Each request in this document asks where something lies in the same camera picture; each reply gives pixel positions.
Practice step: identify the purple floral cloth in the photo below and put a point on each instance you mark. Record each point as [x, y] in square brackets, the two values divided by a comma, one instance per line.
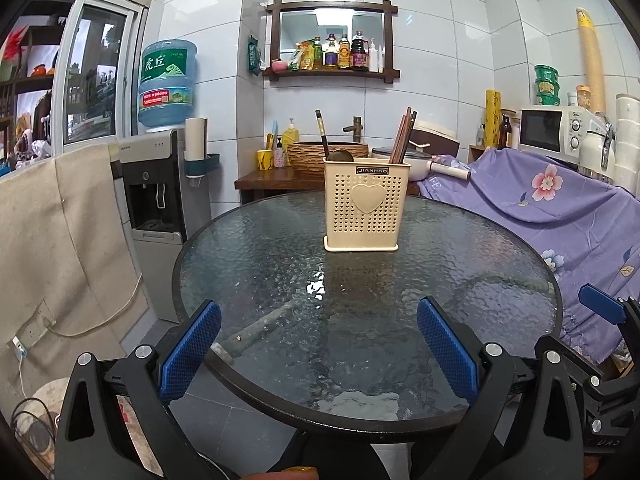
[525, 220]

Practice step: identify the yellow dish soap bottle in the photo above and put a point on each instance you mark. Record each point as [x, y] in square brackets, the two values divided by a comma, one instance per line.
[291, 137]

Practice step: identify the white microwave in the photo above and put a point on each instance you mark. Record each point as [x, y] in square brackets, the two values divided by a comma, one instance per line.
[542, 130]

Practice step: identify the bronze faucet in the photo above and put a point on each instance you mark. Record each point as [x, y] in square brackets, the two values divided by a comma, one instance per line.
[357, 127]

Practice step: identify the grey water dispenser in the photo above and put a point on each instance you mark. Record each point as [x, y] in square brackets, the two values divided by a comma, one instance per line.
[150, 180]

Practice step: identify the yellow green packet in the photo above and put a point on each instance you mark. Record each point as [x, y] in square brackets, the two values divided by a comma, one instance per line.
[300, 59]

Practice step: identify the blue water jug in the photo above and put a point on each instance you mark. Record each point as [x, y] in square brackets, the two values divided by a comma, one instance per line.
[167, 85]

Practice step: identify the woven pattern basin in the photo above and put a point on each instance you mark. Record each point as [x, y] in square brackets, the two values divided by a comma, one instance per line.
[305, 157]

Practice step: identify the green yellow bottle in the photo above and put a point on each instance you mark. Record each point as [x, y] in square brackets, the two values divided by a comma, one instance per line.
[316, 55]

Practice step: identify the white wall socket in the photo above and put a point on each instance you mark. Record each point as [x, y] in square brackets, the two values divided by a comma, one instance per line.
[35, 327]

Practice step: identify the small pink bottle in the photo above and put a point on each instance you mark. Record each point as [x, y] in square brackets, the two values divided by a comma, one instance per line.
[280, 160]

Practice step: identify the stack of white cups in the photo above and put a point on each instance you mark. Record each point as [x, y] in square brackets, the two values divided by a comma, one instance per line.
[627, 145]

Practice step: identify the dark soy sauce bottle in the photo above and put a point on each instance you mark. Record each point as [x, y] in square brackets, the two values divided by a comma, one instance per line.
[358, 52]

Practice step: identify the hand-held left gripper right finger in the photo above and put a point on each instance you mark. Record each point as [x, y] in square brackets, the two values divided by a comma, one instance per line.
[445, 345]

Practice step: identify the white electric kettle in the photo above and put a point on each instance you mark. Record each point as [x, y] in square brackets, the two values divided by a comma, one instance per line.
[592, 152]

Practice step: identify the small wooden box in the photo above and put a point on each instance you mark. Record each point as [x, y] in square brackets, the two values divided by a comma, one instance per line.
[475, 155]

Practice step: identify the aluminium sliding window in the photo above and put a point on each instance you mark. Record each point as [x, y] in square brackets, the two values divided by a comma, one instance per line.
[70, 75]

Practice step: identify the beige cloth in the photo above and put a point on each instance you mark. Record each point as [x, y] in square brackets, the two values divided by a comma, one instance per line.
[75, 240]

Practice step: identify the teal wall holder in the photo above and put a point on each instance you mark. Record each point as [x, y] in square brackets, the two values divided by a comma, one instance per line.
[207, 162]

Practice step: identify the yellow jar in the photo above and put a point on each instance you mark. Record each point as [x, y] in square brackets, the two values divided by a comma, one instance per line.
[584, 97]

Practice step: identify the orange teapot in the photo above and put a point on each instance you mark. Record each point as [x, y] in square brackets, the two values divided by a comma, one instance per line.
[39, 70]

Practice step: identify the small clear bottle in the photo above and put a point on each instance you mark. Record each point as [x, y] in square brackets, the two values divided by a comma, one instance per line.
[481, 134]

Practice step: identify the yellow oil bottle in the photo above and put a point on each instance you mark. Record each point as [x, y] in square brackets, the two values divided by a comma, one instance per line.
[344, 54]

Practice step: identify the cream plastic utensil holder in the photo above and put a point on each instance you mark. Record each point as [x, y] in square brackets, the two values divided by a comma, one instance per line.
[350, 220]

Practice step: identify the dark wooden side table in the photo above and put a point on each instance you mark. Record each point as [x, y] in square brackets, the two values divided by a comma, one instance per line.
[270, 180]

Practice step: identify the dark wooden display shelf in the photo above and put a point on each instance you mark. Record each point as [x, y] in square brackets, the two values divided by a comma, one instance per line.
[30, 90]

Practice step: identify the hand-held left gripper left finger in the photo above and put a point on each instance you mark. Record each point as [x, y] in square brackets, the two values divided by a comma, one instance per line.
[192, 350]

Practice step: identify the brown white rice cooker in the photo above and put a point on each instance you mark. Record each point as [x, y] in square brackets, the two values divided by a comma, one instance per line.
[440, 142]

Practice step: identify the green hanging packet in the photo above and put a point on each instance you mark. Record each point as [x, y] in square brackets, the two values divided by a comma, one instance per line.
[254, 55]

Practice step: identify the wooden framed mirror shelf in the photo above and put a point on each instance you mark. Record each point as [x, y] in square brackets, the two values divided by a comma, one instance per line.
[325, 74]

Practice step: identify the person's left hand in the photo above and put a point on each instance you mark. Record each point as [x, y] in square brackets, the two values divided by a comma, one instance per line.
[285, 475]

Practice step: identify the yellow mug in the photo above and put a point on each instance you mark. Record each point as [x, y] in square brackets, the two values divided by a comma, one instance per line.
[265, 160]

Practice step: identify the red paper decoration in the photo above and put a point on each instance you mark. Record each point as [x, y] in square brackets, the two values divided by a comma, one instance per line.
[14, 42]

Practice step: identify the yellow wrap roll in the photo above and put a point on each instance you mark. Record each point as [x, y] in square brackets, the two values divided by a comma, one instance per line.
[492, 117]

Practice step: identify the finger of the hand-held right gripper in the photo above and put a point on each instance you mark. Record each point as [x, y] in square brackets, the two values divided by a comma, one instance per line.
[602, 305]
[585, 372]

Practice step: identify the brown glass bottle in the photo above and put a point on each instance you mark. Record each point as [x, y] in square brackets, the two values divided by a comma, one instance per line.
[505, 135]

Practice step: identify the white paper roll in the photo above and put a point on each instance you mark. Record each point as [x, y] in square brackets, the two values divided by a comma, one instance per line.
[196, 137]

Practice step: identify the white plastic bottle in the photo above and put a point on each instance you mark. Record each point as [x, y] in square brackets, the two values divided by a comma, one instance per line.
[374, 57]
[381, 60]

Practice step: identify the white plug charger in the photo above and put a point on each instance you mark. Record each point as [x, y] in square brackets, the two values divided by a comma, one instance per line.
[18, 346]

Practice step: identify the purple label bottle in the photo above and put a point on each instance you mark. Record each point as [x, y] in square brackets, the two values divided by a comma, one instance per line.
[330, 55]

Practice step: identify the white pot with glass lid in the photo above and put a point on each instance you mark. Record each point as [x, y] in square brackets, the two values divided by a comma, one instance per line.
[417, 170]

